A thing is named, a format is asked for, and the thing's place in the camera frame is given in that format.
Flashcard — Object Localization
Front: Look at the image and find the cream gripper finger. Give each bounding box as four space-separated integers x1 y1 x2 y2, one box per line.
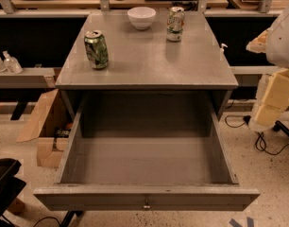
253 69 289 127
246 29 269 54

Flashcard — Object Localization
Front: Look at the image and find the black floor cable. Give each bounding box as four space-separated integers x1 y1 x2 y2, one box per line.
224 114 289 157

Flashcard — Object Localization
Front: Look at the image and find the open cardboard box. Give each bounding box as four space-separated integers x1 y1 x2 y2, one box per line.
16 89 72 168

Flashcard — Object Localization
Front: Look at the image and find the grey cabinet with top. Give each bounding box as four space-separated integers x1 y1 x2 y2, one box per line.
56 9 238 114

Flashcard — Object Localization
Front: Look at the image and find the white and green soda can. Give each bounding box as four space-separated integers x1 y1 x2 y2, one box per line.
166 7 184 42

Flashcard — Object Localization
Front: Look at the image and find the clear sanitizer bottle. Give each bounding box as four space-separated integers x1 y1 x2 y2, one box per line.
3 51 23 74

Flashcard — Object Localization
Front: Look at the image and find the white bowl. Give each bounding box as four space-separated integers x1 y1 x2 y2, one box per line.
127 7 156 30

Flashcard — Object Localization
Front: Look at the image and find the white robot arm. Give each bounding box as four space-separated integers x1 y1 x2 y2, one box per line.
246 5 289 131

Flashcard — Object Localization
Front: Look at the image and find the small white pump bottle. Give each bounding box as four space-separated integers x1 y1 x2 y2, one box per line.
220 44 228 61

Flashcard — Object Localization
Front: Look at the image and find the open grey top drawer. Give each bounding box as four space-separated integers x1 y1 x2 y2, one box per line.
34 91 259 211

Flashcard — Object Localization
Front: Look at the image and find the metal drawer knob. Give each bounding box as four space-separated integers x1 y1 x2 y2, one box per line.
143 199 151 211

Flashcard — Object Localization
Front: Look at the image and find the black chair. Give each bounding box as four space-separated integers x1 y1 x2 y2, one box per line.
0 158 26 227

